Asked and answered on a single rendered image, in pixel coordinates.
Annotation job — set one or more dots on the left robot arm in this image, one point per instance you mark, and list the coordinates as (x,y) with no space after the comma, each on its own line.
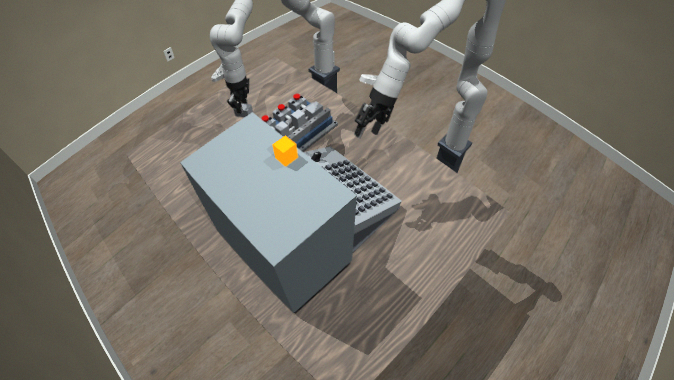
(479,48)

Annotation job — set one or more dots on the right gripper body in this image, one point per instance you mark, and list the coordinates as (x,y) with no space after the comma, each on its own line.
(234,87)

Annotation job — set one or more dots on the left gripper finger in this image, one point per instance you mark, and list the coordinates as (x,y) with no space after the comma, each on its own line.
(378,124)
(364,112)

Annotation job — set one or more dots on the grey metal cabinet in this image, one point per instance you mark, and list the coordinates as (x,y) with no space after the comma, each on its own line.
(294,217)

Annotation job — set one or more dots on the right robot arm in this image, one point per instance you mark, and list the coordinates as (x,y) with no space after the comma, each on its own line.
(232,68)

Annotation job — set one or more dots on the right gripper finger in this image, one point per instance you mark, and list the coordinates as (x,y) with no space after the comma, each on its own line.
(244,98)
(233,102)

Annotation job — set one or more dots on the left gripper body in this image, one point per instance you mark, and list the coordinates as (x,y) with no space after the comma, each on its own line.
(378,98)

